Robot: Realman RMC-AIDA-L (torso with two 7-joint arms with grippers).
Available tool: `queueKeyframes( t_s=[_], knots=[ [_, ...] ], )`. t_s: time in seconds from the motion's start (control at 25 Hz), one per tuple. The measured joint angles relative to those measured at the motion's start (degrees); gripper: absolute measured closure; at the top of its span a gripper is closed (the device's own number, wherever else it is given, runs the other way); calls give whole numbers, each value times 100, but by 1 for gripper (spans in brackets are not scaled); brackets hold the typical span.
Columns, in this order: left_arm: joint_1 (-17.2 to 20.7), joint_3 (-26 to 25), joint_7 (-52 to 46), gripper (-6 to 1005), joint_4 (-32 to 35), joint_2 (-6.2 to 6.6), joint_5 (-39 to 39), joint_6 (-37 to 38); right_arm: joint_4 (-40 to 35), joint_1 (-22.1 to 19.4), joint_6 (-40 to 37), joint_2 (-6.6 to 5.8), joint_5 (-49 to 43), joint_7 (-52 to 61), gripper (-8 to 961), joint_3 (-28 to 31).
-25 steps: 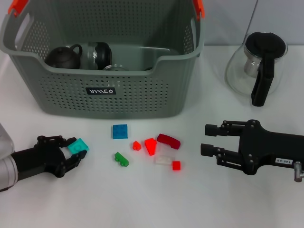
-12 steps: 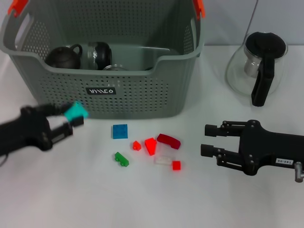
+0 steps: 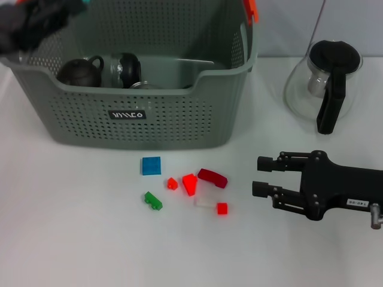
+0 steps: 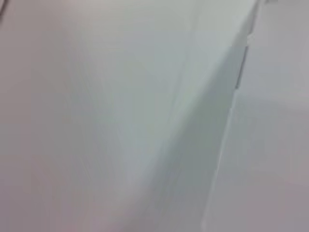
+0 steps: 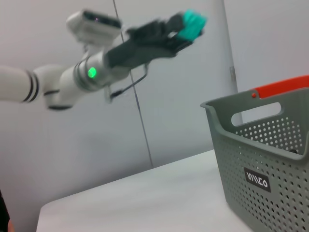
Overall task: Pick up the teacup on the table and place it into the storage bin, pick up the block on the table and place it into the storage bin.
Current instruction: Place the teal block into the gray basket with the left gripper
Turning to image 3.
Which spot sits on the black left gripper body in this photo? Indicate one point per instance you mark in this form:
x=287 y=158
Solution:
x=42 y=21

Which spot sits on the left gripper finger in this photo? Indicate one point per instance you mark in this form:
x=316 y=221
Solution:
x=74 y=9

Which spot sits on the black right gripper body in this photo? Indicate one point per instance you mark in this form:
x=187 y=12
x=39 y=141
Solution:
x=335 y=188

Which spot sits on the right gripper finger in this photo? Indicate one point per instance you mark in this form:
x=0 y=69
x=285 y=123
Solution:
x=284 y=164
x=282 y=198

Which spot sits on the orange-red cube brick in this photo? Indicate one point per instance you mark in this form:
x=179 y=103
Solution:
x=222 y=208

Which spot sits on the dark red curved brick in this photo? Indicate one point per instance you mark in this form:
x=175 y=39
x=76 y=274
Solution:
x=212 y=177

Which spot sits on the small orange-red stud brick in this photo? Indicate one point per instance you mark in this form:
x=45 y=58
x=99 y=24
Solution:
x=172 y=183

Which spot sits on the green small stepped brick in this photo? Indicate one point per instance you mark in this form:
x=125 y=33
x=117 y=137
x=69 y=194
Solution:
x=153 y=201

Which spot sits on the blue square toy brick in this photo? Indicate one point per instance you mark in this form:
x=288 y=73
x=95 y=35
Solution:
x=151 y=166

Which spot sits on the grey perforated storage bin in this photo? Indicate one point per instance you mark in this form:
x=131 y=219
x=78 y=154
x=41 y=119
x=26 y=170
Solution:
x=149 y=128

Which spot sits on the dark clay teapot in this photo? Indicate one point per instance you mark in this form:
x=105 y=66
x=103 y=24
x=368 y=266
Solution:
x=79 y=74

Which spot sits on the clear translucent toy brick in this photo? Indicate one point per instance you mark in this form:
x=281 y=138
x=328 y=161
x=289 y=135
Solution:
x=205 y=201

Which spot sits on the orange-red slope brick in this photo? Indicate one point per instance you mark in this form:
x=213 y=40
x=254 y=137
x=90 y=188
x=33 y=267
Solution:
x=190 y=183

